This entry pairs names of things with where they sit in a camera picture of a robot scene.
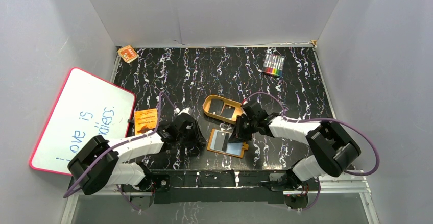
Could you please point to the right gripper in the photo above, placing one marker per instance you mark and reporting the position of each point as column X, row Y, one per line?
column 237, row 135

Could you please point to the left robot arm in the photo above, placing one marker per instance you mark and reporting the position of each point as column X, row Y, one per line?
column 102, row 162

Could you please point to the pink framed whiteboard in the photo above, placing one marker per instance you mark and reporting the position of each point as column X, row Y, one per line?
column 86, row 106

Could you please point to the pack of coloured markers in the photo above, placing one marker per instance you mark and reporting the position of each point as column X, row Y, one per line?
column 273, row 65

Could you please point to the tan oval tray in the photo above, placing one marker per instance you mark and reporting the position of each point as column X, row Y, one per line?
column 238, row 110

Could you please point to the orange paperback book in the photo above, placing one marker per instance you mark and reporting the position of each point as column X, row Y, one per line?
column 145, row 120

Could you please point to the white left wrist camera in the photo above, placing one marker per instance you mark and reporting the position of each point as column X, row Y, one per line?
column 183, row 111

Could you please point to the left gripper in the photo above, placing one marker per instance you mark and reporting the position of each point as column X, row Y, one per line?
column 191, row 135

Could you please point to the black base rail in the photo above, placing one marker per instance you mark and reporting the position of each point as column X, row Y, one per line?
column 270, row 186

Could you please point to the orange leather card holder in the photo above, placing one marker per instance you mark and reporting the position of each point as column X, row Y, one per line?
column 233, row 149

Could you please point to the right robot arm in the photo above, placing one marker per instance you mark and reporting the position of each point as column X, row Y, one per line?
column 333, row 149

